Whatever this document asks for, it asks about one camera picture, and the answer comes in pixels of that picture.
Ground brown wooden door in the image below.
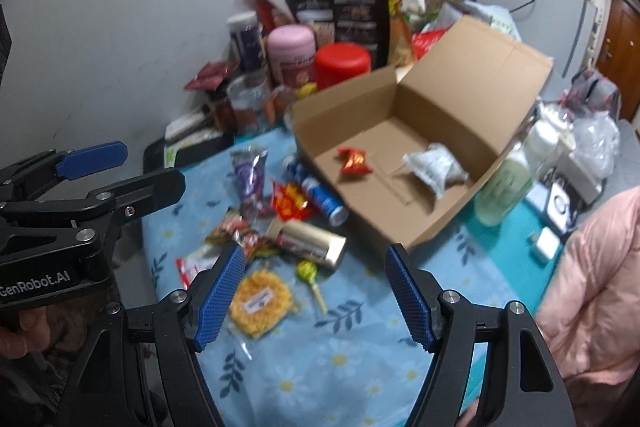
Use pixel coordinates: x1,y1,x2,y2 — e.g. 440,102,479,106
595,0,640,122

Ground small dark lidded jar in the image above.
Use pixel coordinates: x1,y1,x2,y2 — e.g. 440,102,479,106
207,89,238,132

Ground brown cardboard box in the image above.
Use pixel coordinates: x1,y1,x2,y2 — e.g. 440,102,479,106
291,15,555,253

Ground brown red snack packet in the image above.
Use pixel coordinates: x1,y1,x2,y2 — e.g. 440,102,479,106
206,207,276,258

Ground red foil bag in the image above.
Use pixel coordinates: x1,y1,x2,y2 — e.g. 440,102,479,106
410,29,451,60

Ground lying clear orange jar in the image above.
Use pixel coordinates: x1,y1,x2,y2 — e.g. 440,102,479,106
267,84,301,128

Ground clear packet of yellow noodles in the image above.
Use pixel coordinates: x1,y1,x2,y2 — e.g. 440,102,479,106
227,269,301,340

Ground clear plastic bag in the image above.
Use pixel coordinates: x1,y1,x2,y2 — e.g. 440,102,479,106
570,112,621,180

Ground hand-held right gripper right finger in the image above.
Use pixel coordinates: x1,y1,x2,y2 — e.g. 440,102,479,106
384,243,576,427

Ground white charger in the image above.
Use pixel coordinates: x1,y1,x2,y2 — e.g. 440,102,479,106
529,228,563,264

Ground black white device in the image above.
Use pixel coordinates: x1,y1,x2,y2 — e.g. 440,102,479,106
542,179,581,233

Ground dark red sachet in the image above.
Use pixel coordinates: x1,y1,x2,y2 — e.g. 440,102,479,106
182,61,231,92

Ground person's left hand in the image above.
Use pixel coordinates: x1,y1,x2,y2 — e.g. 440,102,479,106
0,298,108,360

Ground red snack bag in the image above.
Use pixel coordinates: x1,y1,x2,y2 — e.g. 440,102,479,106
255,0,296,32

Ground clear jar with orange label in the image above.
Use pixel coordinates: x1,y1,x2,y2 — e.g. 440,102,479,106
226,74,273,135

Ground white printed snack packet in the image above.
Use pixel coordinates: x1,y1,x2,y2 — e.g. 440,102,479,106
402,143,471,200

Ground grey red backpack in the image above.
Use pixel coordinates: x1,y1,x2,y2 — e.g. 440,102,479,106
565,69,621,118

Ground pink padded jacket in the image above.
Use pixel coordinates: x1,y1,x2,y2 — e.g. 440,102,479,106
535,187,640,427

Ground red yellow snack packet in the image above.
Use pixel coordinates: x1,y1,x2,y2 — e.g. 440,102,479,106
270,180,316,223

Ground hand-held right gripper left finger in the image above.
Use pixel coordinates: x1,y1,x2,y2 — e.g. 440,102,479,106
50,243,247,427

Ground black tray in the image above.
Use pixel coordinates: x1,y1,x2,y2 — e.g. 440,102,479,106
142,129,236,170

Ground dark jar with white lid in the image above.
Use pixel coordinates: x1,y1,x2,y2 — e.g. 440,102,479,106
227,12,268,75

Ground white fridge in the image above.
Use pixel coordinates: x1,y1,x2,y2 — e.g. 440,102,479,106
475,0,598,102

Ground brown orange snack bag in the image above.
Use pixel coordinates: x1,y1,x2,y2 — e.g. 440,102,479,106
350,0,416,68

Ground pink lidded jar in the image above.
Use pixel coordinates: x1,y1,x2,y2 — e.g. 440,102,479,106
266,25,318,90

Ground teal cloth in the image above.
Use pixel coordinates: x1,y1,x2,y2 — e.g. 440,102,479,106
457,202,566,313

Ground pale green bottle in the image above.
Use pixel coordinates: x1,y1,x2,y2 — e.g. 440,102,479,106
474,142,533,228

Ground silver purple snack packet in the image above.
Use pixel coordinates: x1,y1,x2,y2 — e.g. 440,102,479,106
230,147,269,218

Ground red white packet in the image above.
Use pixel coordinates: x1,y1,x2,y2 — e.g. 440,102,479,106
175,243,226,288

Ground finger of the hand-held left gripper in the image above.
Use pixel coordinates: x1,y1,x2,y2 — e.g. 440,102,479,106
0,168,187,224
0,141,128,202

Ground blue white tablet tube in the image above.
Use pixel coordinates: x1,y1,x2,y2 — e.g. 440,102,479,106
282,157,348,226

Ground stack of white papers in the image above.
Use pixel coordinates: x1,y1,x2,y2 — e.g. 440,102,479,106
440,2,521,42

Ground green yellow lollipop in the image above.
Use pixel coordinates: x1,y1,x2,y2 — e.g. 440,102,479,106
297,261,329,314

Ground small red candy packet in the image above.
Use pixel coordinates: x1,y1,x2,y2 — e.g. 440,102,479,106
337,148,373,182

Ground red lidded jar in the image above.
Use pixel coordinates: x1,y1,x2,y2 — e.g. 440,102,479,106
314,43,373,95

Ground white carton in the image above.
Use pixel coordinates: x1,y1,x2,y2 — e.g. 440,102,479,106
555,152,603,208

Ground black standing pouch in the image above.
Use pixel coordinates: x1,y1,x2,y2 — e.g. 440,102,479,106
285,0,391,68

